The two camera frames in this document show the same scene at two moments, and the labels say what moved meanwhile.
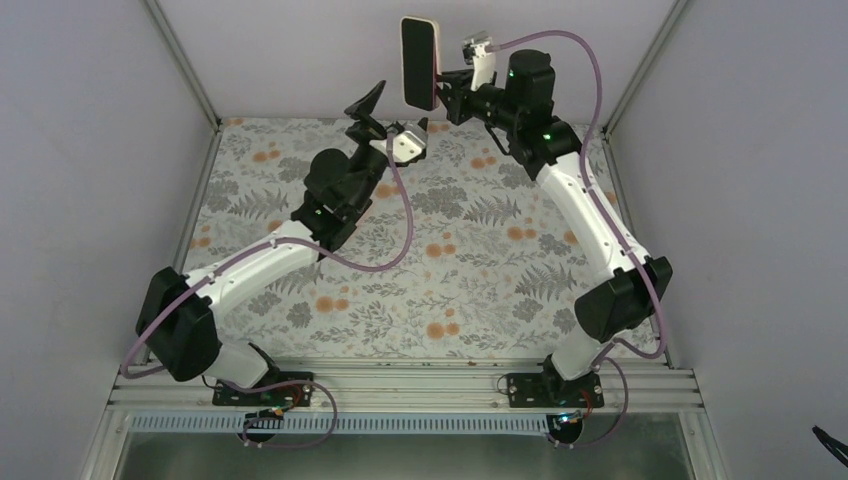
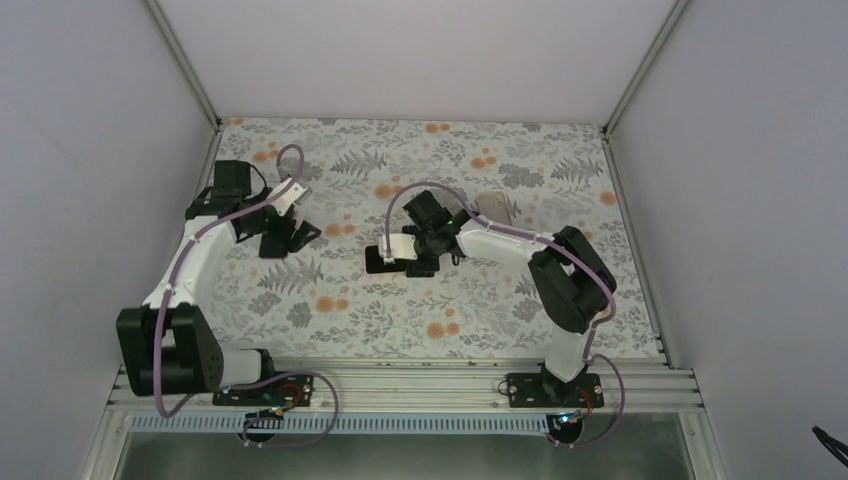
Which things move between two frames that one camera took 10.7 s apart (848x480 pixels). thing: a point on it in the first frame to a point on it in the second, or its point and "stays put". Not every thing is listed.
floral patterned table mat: (466, 257) stays put
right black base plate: (551, 390) stays put
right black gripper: (456, 99) to (422, 270)
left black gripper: (362, 112) to (298, 240)
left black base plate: (299, 395) stays put
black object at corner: (827, 440) stays put
